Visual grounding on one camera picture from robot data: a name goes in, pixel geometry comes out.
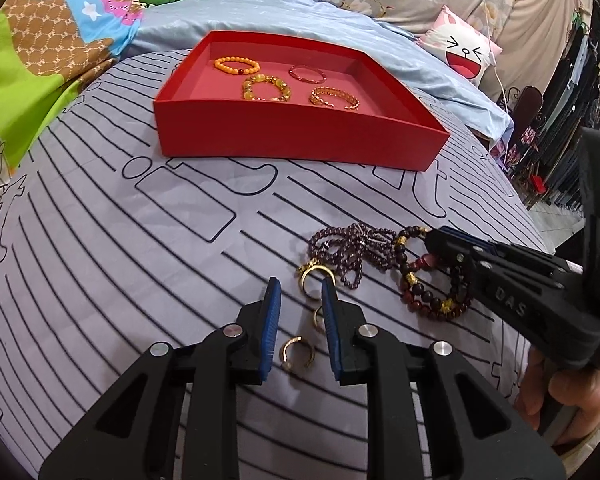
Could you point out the light blue blanket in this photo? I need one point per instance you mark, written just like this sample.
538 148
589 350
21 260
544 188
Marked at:
182 24

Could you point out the colourful monkey cartoon quilt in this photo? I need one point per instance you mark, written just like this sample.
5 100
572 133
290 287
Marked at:
50 50

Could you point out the thin rose gold bangle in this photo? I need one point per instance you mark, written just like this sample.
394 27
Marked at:
307 74

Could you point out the pink cat face cushion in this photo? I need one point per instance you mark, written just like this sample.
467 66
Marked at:
459 46

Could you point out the person's right hand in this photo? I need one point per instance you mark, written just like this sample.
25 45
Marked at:
578 388

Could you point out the striped grey bed sheet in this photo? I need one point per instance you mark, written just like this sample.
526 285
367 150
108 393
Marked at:
106 247

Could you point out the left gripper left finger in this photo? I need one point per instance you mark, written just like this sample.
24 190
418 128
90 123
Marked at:
259 322

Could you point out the hanging dark clothes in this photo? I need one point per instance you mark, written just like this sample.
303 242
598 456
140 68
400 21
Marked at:
550 170

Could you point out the red cardboard tray box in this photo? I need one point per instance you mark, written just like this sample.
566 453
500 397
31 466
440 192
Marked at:
232 96

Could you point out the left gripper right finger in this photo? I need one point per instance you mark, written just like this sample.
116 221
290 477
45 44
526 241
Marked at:
342 320

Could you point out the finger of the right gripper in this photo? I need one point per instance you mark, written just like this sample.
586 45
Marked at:
485 269
495 248

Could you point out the gold ribbed bangle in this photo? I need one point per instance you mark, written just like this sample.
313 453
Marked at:
320 96

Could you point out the dark metal chair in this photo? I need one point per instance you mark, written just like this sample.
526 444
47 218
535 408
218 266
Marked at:
527 106

